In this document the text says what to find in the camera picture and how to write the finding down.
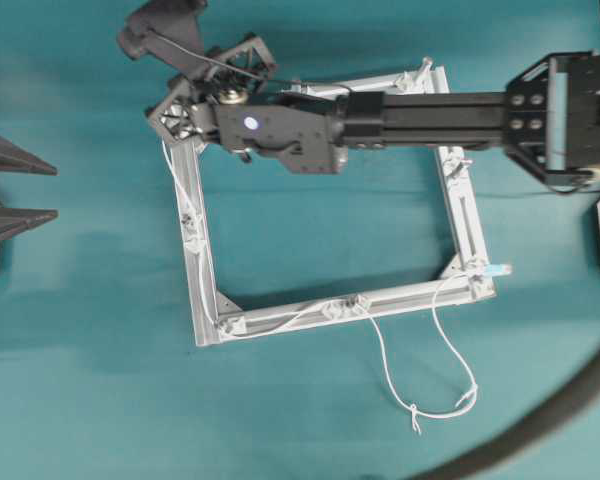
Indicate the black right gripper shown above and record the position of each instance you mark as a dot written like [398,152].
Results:
[228,77]

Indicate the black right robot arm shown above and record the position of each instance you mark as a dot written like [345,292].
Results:
[547,120]

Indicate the silver pin far right corner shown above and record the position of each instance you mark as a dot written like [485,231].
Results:
[423,73]

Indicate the silver pin right side middle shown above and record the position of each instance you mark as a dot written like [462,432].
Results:
[456,165]

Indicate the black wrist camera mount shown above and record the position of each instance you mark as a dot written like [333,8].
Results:
[167,30]

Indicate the silver aluminium square frame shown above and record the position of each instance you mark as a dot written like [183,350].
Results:
[344,229]

